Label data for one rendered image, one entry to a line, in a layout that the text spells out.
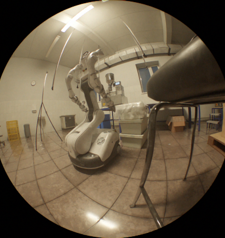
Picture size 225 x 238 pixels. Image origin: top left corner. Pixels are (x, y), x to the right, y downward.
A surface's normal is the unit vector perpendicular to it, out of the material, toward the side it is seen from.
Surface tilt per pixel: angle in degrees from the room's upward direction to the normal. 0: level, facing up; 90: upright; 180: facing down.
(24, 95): 90
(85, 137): 90
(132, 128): 96
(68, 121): 91
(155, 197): 0
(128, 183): 0
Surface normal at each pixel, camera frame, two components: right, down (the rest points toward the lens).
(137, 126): -0.60, 0.20
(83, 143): 0.86, -0.05
